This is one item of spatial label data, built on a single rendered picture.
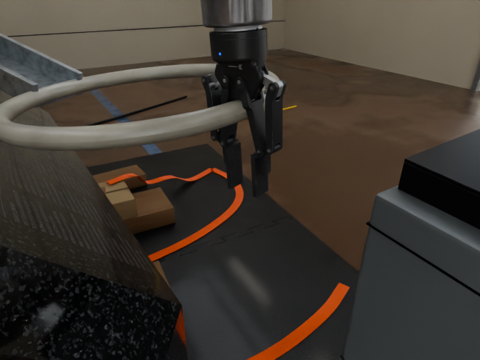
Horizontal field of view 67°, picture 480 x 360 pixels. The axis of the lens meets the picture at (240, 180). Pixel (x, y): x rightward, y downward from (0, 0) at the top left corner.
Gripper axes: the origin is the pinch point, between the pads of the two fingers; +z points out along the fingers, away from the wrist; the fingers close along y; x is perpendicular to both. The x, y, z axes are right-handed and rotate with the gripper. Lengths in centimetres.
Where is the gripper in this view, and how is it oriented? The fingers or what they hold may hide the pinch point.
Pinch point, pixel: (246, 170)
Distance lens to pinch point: 56.1
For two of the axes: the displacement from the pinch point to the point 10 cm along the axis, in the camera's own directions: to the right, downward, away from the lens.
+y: -7.6, -2.4, 6.0
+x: -6.4, 3.8, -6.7
